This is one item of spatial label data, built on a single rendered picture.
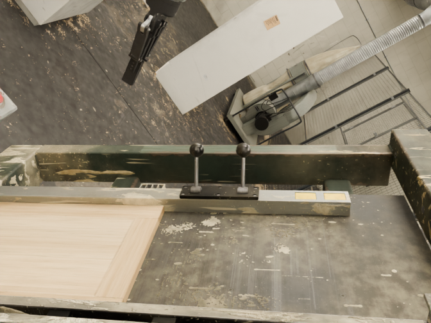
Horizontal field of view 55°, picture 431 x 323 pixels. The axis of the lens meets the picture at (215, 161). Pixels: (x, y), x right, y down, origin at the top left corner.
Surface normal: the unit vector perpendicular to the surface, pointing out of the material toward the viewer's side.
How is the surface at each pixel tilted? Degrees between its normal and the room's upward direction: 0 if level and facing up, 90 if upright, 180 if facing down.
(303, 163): 90
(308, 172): 90
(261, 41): 90
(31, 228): 60
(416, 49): 90
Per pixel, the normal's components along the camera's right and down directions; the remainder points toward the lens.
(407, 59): -0.16, 0.44
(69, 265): -0.07, -0.89
